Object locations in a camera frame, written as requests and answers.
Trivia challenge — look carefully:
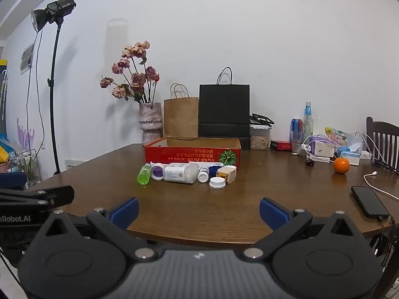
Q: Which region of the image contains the clear plastic food container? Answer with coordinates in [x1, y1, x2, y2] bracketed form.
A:
[249, 113, 275, 151]

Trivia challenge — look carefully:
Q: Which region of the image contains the dark wooden chair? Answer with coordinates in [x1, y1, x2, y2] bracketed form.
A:
[366, 116, 399, 169]

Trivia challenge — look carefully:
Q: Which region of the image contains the large white pill bottle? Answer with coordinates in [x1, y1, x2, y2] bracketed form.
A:
[163, 162, 200, 184]

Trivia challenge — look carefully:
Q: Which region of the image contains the black light stand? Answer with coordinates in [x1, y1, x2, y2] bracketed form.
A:
[47, 22, 63, 176]

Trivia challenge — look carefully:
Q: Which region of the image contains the blue tissue pack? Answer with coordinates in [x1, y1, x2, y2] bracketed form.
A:
[337, 146, 362, 166]

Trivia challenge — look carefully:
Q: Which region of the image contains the brown paper bag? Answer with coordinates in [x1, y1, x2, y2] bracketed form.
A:
[163, 83, 200, 139]

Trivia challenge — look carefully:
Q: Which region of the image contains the black smartphone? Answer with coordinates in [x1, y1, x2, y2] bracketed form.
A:
[351, 185, 390, 219]

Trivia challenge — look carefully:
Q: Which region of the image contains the purple flower wall decoration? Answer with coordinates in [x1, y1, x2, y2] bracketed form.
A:
[16, 118, 37, 150]

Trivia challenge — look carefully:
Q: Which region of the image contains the orange fruit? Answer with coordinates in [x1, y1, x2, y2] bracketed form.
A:
[333, 157, 350, 174]

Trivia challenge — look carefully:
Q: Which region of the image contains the dried pink flower bouquet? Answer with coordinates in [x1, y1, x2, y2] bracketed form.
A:
[100, 40, 161, 104]

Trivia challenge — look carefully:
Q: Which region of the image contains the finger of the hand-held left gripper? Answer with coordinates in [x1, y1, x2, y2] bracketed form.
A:
[0, 186, 75, 216]

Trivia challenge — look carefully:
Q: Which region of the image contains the blue drink can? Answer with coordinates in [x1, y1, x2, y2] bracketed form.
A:
[290, 118, 304, 144]

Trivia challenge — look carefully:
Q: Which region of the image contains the small red flat box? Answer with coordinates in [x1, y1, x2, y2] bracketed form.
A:
[270, 140, 293, 152]

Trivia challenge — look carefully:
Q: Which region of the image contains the black phone cable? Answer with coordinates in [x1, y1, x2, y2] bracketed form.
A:
[377, 214, 397, 257]

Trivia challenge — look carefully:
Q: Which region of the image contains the white charger box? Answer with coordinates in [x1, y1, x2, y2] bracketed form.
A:
[311, 140, 336, 158]

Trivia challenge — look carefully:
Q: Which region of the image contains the black paper bag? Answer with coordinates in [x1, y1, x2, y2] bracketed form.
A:
[198, 67, 251, 151]

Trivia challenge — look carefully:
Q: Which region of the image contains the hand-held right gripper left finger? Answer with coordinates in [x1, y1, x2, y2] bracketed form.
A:
[38, 197, 156, 261]

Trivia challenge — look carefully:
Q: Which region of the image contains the wall poster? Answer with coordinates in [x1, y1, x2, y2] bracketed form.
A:
[20, 42, 35, 75]

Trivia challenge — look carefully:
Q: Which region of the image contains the clear plastic bag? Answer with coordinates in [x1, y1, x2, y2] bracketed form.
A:
[345, 132, 364, 154]

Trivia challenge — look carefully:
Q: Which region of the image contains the black studio light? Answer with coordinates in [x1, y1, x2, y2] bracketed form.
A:
[31, 0, 77, 32]

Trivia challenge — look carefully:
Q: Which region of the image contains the black hanging cable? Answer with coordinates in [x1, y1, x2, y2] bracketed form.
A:
[25, 30, 45, 151]

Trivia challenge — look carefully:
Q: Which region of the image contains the green plastic bottle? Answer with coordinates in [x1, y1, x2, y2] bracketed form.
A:
[137, 164, 152, 187]

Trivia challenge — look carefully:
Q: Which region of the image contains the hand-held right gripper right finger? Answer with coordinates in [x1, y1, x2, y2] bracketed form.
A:
[243, 197, 364, 261]

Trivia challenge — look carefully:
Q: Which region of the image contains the metal wire rack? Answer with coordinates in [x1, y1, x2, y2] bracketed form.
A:
[9, 149, 42, 189]

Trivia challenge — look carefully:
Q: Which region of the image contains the beige small box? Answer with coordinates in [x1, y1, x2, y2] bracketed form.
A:
[216, 165, 238, 185]

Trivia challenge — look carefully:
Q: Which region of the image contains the white charging cable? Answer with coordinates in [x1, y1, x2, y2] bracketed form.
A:
[363, 171, 399, 202]

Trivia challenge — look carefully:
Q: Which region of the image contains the clear glass bottle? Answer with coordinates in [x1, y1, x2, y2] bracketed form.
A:
[300, 101, 314, 155]

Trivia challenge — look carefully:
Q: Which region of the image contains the colourful snack packet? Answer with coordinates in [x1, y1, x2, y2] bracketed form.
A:
[325, 127, 348, 144]

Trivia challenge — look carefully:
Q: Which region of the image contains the red cardboard box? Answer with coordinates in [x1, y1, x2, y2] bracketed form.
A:
[144, 136, 242, 170]

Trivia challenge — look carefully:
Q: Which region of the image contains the pink mottled vase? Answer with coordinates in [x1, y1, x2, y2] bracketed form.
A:
[139, 102, 163, 147]

